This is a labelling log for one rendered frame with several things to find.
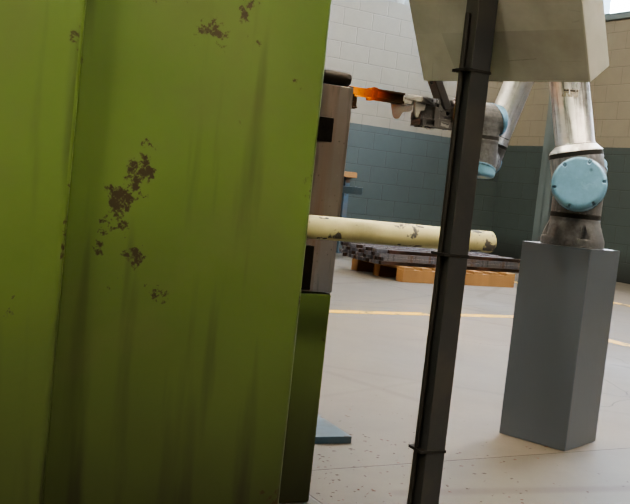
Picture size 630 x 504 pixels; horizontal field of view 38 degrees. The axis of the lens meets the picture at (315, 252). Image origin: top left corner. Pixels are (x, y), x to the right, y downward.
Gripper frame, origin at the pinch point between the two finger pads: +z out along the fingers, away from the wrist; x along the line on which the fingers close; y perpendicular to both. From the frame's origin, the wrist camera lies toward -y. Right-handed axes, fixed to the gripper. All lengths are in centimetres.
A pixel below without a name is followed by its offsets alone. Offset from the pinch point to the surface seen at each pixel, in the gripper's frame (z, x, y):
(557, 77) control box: 20, -100, 4
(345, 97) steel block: 37, -51, 8
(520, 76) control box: 23, -94, 4
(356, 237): 42, -74, 36
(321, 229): 50, -75, 35
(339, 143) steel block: 37, -51, 18
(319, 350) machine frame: 37, -51, 63
